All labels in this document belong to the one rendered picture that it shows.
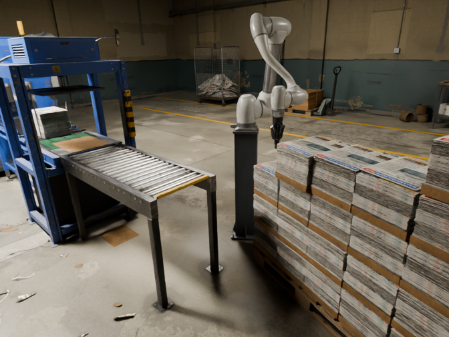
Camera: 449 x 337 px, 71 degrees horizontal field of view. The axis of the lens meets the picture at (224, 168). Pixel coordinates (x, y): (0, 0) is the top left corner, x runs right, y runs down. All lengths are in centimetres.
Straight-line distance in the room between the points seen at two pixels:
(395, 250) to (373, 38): 742
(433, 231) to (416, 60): 714
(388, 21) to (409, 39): 65
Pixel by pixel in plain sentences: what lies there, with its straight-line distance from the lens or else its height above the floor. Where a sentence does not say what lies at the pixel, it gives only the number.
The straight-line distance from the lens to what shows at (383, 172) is 162.
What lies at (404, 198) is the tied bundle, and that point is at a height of 102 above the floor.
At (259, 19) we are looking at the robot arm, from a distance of 246.
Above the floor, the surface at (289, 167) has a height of 94.
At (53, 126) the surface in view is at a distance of 376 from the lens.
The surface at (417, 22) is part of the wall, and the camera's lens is 848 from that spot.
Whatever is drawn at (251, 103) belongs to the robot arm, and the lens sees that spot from 252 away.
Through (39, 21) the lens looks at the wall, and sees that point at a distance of 1087.
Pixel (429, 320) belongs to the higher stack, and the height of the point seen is 54.
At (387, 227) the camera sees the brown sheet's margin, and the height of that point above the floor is 86.
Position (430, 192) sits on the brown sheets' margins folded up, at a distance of 144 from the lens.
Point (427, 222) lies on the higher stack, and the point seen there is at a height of 96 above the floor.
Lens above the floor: 162
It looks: 21 degrees down
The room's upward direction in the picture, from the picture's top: 2 degrees counter-clockwise
